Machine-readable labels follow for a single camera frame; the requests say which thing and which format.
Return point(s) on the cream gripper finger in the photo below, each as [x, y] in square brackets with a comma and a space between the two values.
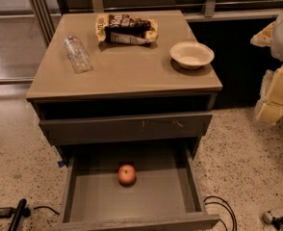
[263, 38]
[269, 108]

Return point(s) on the red apple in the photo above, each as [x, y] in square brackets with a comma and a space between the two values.
[126, 175]

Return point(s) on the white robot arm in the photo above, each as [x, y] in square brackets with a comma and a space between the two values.
[276, 47]

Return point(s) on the grey drawer cabinet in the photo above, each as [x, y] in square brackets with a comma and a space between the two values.
[126, 80]

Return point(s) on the open middle drawer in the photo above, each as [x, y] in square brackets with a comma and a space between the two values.
[164, 197]

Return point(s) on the closed top drawer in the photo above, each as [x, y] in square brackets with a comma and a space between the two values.
[125, 128]

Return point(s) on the white bowl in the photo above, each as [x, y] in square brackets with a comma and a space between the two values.
[191, 55]

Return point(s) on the white power strip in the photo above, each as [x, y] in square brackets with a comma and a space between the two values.
[272, 215]

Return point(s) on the brown chip bag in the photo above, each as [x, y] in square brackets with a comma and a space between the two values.
[125, 29]

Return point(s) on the clear plastic bottle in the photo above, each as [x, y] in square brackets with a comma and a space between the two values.
[78, 55]

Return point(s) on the black stick device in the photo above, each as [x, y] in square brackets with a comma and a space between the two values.
[21, 211]

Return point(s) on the black power adapter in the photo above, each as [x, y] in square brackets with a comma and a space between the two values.
[6, 212]

